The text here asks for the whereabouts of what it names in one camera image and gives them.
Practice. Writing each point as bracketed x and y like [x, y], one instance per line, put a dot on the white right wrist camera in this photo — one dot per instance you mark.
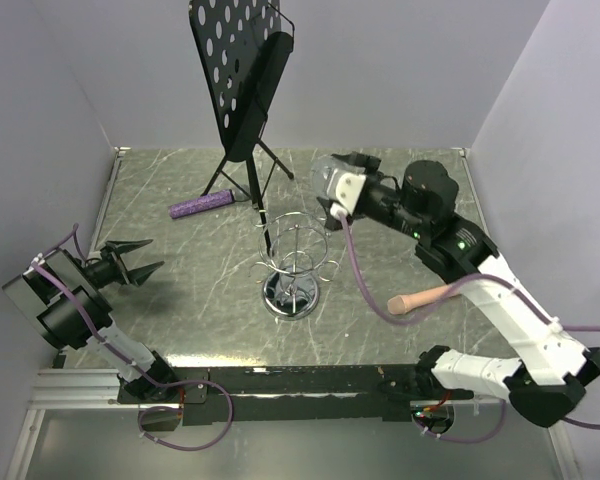
[345, 191]

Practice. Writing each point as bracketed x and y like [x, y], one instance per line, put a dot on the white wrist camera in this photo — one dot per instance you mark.
[345, 191]
[41, 258]

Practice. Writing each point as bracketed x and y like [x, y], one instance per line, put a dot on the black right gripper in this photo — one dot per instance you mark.
[371, 163]

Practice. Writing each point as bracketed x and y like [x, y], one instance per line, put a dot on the purple glitter microphone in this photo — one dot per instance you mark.
[201, 204]

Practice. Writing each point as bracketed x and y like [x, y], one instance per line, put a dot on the chrome wine glass rack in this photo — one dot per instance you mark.
[293, 249]

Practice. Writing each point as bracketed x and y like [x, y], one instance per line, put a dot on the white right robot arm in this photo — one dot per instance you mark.
[551, 370]

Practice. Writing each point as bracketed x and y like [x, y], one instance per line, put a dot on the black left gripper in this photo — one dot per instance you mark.
[138, 275]

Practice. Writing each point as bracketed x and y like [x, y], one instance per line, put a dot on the clear wine glass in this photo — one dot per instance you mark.
[325, 173]

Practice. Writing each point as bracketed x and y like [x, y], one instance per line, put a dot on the black music stand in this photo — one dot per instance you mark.
[243, 51]

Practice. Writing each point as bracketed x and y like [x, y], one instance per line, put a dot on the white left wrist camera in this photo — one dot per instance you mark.
[41, 258]

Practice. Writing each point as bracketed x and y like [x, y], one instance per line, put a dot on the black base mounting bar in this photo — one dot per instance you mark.
[286, 393]

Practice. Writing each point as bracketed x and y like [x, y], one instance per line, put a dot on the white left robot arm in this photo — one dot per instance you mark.
[61, 297]

